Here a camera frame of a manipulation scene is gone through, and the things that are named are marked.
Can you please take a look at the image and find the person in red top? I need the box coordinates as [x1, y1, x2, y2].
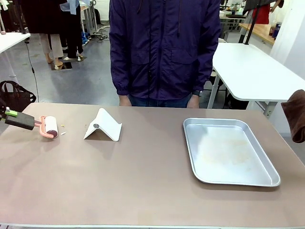
[252, 0, 272, 25]

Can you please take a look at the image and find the person in black coat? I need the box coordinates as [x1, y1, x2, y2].
[20, 0, 69, 70]

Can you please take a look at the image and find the blue bottle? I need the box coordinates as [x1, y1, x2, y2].
[274, 21, 283, 41]

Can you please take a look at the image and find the large white table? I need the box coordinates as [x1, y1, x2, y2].
[206, 42, 305, 117]

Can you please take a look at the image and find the person in light blue shirt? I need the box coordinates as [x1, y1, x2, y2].
[59, 0, 84, 62]

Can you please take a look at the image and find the black floor cable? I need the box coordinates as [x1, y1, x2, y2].
[24, 40, 40, 96]

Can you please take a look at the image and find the person's left hand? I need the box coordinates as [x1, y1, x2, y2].
[187, 94, 200, 109]

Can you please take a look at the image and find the person in purple jacket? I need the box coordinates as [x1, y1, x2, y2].
[108, 0, 221, 108]

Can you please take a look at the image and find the silver metal tray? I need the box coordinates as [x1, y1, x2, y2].
[183, 117, 281, 187]

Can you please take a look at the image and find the person's right hand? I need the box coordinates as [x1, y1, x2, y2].
[119, 94, 132, 107]

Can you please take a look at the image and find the pink lint roller black handle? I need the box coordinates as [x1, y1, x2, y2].
[4, 112, 59, 140]

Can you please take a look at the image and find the black pole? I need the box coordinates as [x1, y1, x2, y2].
[244, 0, 257, 45]

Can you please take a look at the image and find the wooden top table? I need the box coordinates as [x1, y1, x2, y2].
[239, 23, 276, 45]

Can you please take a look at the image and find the brown cloth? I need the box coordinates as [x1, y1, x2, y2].
[281, 89, 305, 144]

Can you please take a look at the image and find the white folded roller stand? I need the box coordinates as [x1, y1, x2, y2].
[83, 107, 122, 143]

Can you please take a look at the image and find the black handbag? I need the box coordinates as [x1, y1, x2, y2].
[0, 80, 37, 113]

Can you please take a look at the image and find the small white table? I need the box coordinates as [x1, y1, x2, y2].
[0, 31, 31, 54]

